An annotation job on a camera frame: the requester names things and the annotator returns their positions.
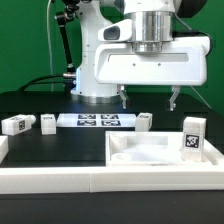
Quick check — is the white cable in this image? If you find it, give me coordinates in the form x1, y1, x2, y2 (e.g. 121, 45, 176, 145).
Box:
46, 0, 55, 92

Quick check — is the black cable bundle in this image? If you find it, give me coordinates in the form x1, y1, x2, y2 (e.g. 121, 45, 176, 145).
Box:
17, 73, 77, 93

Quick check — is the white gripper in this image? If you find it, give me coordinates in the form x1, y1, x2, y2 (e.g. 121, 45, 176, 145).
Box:
94, 36, 210, 111

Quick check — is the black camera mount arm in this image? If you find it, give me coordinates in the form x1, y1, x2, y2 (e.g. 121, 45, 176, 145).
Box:
54, 0, 81, 79

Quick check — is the white square table top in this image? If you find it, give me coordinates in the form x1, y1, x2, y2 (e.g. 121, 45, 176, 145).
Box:
105, 131, 224, 166

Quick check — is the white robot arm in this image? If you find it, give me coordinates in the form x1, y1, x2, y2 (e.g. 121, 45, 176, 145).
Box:
72, 0, 212, 105

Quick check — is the white marker base plate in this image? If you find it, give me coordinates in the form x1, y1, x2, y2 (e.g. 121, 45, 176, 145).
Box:
57, 113, 136, 127

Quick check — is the white U-shaped obstacle fence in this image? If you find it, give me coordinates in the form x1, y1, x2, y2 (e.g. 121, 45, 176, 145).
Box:
0, 134, 224, 195

